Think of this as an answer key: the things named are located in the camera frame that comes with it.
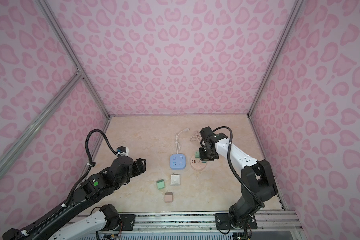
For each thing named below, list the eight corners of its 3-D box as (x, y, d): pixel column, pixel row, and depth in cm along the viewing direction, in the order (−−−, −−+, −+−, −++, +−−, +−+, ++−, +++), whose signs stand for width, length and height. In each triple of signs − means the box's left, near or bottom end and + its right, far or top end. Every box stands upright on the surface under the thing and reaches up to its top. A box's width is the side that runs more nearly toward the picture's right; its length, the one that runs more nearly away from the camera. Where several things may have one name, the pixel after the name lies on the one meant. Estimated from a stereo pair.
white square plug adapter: (170, 185, 87) (169, 183, 85) (170, 175, 91) (170, 173, 88) (179, 185, 87) (179, 183, 85) (179, 175, 91) (179, 173, 88)
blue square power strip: (169, 169, 93) (169, 167, 90) (170, 156, 99) (170, 153, 97) (185, 169, 93) (185, 167, 90) (185, 156, 99) (185, 153, 96)
